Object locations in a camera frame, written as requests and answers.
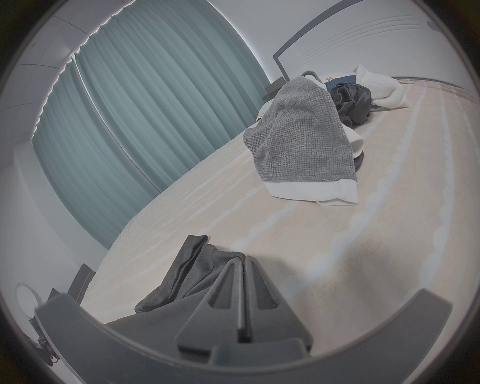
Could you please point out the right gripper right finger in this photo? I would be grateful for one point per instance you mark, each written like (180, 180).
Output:
(279, 326)

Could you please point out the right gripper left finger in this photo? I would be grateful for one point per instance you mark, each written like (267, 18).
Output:
(204, 326)

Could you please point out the black T-shirt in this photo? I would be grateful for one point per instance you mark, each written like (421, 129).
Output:
(195, 277)

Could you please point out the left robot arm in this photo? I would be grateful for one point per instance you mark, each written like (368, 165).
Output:
(44, 343)

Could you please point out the bed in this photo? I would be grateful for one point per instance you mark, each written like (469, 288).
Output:
(375, 225)

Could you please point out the pile of clothes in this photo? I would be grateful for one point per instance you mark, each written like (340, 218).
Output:
(303, 142)

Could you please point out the round white ceiling lamp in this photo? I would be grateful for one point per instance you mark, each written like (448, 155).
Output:
(28, 298)

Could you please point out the blue-green curtain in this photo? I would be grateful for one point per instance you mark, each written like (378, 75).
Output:
(93, 168)
(168, 75)

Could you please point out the grey bedside table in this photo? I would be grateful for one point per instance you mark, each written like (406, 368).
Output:
(275, 88)

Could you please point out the white printed pillow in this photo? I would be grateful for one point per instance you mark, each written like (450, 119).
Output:
(323, 76)

